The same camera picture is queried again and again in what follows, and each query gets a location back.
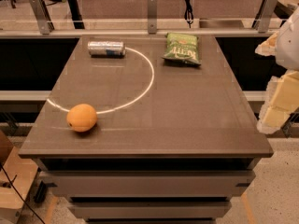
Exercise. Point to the green chip bag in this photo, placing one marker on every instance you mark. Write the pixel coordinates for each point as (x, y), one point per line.
(182, 48)

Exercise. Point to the middle metal rail bracket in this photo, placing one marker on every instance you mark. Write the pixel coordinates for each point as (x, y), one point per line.
(152, 16)

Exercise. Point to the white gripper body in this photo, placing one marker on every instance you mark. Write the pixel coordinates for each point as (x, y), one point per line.
(289, 46)

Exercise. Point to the right metal rail bracket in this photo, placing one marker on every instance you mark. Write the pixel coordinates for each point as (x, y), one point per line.
(263, 22)

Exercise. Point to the grey drawer cabinet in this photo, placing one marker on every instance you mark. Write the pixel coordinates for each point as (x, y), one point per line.
(171, 144)

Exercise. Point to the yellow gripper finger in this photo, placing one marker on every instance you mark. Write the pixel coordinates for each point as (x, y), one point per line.
(268, 47)
(281, 99)

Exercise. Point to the cardboard box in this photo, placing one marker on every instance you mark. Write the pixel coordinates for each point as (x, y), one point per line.
(21, 172)

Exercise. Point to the left metal rail bracket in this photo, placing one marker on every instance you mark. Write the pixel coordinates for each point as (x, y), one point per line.
(44, 23)

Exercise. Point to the metal rail bracket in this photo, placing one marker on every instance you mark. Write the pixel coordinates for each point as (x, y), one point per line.
(44, 23)
(263, 22)
(152, 16)

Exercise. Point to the silver red bull can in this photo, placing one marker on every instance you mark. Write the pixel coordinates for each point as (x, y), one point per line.
(106, 48)

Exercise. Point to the orange fruit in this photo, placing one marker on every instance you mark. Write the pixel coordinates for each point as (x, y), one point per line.
(81, 118)

